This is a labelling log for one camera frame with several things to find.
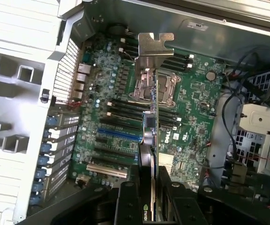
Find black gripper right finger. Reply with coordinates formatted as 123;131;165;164
158;165;270;225

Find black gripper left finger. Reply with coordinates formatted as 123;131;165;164
25;165;141;225

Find green graphics card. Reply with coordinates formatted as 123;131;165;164
133;32;176;225

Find white expansion slot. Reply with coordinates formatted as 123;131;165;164
86;163;128;179

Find small silver heat sink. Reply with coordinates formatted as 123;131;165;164
157;153;176;176

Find short black expansion slot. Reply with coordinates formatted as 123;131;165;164
94;137;111;146

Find blue expansion slot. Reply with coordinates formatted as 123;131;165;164
96;127;143;142

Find green motherboard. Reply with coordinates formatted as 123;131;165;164
70;31;228;195

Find silver metal drive cage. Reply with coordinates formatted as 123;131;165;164
237;103;270;174

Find CPU socket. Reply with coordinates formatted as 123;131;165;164
128;67;180;109

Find rear port block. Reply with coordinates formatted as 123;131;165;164
75;62;91;99

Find round coin battery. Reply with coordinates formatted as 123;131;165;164
206;70;217;82

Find grey parts rack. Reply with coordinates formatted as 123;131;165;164
0;45;47;162

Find open grey PC case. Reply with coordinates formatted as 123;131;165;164
11;0;270;225

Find small case wall sticker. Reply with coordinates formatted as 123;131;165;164
185;19;211;31

